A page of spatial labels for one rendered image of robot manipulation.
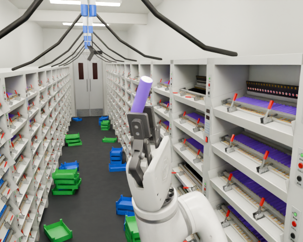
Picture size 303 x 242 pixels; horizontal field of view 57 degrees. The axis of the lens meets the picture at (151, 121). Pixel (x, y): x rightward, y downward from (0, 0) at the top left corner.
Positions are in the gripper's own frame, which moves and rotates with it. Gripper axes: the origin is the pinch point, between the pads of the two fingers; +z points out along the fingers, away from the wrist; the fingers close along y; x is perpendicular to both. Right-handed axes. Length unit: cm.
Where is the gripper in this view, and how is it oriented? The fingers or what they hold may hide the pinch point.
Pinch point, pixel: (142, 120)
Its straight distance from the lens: 43.5
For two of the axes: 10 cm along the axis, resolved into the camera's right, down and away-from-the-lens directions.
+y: -3.1, 5.0, -8.1
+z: -1.3, -8.6, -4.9
